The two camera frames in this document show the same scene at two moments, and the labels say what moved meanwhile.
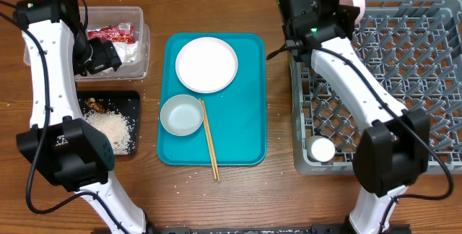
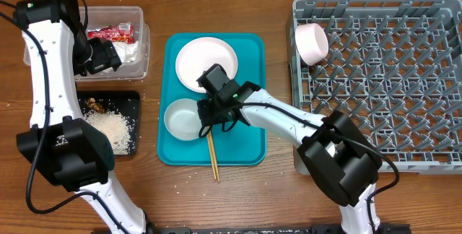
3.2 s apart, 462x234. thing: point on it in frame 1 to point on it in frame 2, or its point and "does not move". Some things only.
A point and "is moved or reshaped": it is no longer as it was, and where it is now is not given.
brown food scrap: x=96 y=105 does not move
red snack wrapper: x=122 y=33 does not move
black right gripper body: x=346 y=16 to x=214 y=108
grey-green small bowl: x=181 y=115 is moved or reshaped
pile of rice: x=115 y=127 does not move
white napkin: x=128 y=52 does not move
